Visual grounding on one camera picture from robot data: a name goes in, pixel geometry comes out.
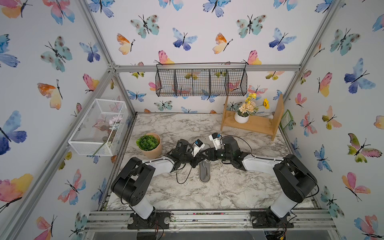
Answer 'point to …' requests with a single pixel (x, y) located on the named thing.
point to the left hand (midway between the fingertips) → (205, 156)
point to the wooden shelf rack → (265, 124)
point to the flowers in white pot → (248, 108)
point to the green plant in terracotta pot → (150, 145)
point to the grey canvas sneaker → (205, 170)
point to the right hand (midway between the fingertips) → (203, 151)
